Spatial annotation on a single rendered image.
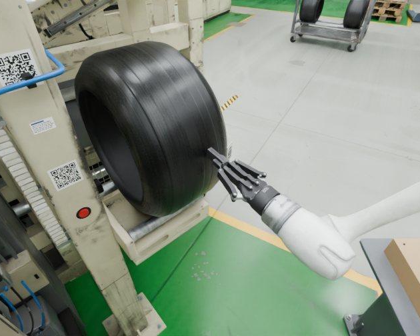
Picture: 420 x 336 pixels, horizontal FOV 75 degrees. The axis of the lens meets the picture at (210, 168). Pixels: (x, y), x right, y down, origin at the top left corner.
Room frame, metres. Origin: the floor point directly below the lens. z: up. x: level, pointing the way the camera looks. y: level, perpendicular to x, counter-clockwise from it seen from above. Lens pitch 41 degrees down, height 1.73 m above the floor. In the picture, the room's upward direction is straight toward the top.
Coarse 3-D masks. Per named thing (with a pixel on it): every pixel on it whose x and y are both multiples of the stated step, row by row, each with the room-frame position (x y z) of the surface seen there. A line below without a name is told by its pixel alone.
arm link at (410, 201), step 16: (400, 192) 0.44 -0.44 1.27; (416, 192) 0.42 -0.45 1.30; (368, 208) 0.46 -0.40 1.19; (384, 208) 0.43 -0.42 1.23; (400, 208) 0.41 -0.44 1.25; (416, 208) 0.40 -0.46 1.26; (336, 224) 0.44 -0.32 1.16; (352, 224) 0.44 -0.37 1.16; (368, 224) 0.43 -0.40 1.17; (384, 224) 0.42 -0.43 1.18; (352, 240) 0.42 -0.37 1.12
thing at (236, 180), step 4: (224, 164) 0.57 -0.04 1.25; (224, 168) 0.56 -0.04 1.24; (228, 168) 0.56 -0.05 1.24; (224, 172) 0.56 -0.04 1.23; (228, 172) 0.54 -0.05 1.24; (232, 172) 0.55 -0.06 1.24; (228, 176) 0.54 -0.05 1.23; (232, 176) 0.53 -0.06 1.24; (236, 176) 0.53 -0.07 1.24; (232, 180) 0.53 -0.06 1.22; (236, 180) 0.52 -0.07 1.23; (240, 180) 0.51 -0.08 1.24; (244, 180) 0.52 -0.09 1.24; (236, 184) 0.52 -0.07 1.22; (240, 184) 0.51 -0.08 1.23; (244, 184) 0.50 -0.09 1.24; (248, 184) 0.50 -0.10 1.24; (248, 188) 0.49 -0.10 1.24; (252, 188) 0.49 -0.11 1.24
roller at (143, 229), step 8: (184, 208) 0.71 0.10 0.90; (152, 216) 0.66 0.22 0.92; (168, 216) 0.67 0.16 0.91; (144, 224) 0.62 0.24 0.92; (152, 224) 0.62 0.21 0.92; (160, 224) 0.64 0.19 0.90; (128, 232) 0.59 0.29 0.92; (136, 232) 0.59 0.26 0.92; (144, 232) 0.59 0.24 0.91; (136, 240) 0.57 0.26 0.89
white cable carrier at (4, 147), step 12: (0, 120) 0.53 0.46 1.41; (0, 132) 0.51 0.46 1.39; (0, 144) 0.50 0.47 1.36; (12, 144) 0.51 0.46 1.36; (0, 156) 0.50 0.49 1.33; (12, 156) 0.51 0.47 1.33; (12, 168) 0.50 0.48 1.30; (24, 168) 0.51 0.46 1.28; (24, 180) 0.50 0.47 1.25; (24, 192) 0.49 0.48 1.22; (36, 192) 0.51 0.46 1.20; (36, 204) 0.50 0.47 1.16; (48, 216) 0.51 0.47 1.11; (48, 228) 0.50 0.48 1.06; (60, 228) 0.51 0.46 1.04; (60, 240) 0.50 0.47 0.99
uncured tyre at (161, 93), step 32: (96, 64) 0.75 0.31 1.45; (128, 64) 0.73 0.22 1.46; (160, 64) 0.76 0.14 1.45; (192, 64) 0.81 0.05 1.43; (96, 96) 0.71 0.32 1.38; (128, 96) 0.64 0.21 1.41; (160, 96) 0.66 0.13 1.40; (192, 96) 0.70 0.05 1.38; (96, 128) 0.95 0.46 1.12; (128, 128) 0.60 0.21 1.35; (160, 128) 0.59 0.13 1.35; (192, 128) 0.64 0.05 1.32; (224, 128) 0.72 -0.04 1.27; (128, 160) 0.93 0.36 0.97; (160, 160) 0.56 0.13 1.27; (192, 160) 0.60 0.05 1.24; (128, 192) 0.72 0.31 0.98; (160, 192) 0.54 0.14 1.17; (192, 192) 0.59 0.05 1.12
